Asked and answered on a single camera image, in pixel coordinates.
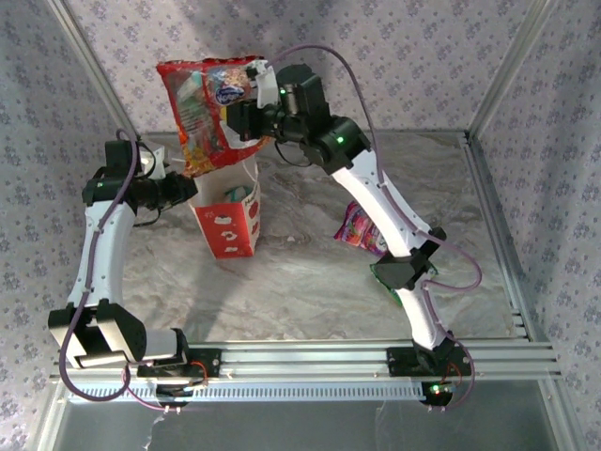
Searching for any thin black left camera cable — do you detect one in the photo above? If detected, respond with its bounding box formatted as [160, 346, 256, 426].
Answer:
[133, 204, 163, 228]

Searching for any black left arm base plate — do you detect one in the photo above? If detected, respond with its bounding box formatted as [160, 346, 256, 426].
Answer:
[135, 346, 223, 379]

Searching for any red and white paper bag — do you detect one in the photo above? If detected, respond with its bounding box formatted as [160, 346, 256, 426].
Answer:
[187, 154, 263, 260]

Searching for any thin black right camera cable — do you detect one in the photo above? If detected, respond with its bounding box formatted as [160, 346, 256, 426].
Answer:
[273, 138, 309, 168]

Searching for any aluminium side rail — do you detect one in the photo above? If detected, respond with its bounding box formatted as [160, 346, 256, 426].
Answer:
[464, 131, 553, 347]

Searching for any purple Fox's berries candy bag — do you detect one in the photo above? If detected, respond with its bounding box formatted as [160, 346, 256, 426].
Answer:
[333, 200, 392, 257]

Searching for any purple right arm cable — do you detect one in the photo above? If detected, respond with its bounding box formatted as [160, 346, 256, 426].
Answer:
[270, 44, 484, 413]

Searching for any large red snack bag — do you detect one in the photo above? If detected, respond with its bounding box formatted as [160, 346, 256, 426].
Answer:
[156, 55, 271, 179]

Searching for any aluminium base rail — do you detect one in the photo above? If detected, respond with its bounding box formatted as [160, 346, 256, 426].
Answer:
[49, 341, 563, 382]

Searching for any white slotted cable duct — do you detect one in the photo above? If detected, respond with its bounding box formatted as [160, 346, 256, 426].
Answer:
[67, 381, 426, 404]

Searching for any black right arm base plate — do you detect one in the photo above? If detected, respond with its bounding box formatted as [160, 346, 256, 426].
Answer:
[386, 346, 474, 379]

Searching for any floral patterned cloth panel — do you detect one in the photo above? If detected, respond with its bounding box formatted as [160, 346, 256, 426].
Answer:
[473, 0, 601, 451]
[60, 0, 555, 135]
[0, 0, 118, 451]

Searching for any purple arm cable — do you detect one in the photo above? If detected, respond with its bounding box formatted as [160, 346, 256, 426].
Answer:
[270, 44, 484, 413]
[58, 129, 184, 415]

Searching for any thin aluminium table edge rail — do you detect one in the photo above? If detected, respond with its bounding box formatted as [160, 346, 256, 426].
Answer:
[140, 129, 470, 138]

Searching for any thin black camera cable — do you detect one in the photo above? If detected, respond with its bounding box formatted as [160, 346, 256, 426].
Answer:
[273, 138, 309, 168]
[133, 204, 163, 228]

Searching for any teal snack bag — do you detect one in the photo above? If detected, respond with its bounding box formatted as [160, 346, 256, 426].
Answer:
[221, 185, 254, 207]

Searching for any aluminium frame leg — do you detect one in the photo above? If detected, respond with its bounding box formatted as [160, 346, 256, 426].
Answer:
[539, 380, 577, 451]
[35, 381, 71, 451]

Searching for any aluminium frame post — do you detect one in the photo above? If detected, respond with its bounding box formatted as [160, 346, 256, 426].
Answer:
[45, 0, 126, 137]
[467, 0, 560, 140]

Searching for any green snack bag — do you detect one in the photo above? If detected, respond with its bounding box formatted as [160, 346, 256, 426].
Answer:
[369, 262, 406, 310]

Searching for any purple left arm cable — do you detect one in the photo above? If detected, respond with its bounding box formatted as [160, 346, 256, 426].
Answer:
[58, 129, 184, 415]

